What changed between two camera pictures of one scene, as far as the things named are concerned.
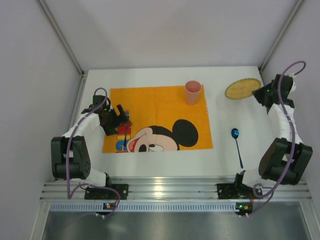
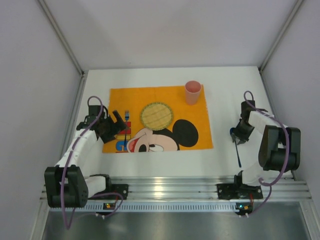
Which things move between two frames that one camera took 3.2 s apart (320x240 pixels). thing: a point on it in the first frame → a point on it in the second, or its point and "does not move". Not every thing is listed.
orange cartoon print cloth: x=161 y=120 does not move
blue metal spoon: x=235 y=133 does not move
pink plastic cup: x=192 y=88 does not move
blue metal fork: x=127 y=115 does not move
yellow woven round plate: x=242 y=88 → x=156 y=116
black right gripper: x=260 y=94 → x=240 y=134
